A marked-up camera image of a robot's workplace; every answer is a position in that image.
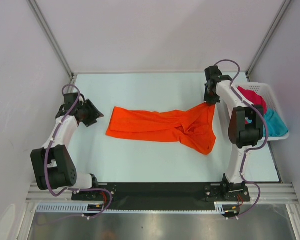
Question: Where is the white slotted cable duct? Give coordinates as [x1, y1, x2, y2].
[36, 201, 241, 214]

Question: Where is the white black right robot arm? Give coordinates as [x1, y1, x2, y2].
[204, 65, 265, 202]

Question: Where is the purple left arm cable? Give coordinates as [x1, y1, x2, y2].
[43, 84, 114, 221]

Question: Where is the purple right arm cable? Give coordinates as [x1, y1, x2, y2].
[214, 59, 268, 221]

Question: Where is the teal t-shirt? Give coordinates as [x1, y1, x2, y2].
[264, 108, 289, 138]

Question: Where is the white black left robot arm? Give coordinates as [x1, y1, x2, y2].
[30, 92, 104, 200]

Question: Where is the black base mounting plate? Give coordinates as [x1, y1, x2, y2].
[71, 181, 251, 211]

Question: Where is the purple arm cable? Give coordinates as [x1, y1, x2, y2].
[43, 84, 114, 221]
[214, 59, 268, 221]

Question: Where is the white plastic laundry basket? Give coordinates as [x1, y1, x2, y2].
[236, 82, 289, 142]

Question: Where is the orange t-shirt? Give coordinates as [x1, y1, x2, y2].
[106, 103, 217, 156]

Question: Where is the aluminium frame rail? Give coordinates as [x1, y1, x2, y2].
[26, 182, 298, 204]

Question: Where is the red t-shirt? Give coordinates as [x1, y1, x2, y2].
[237, 86, 267, 114]

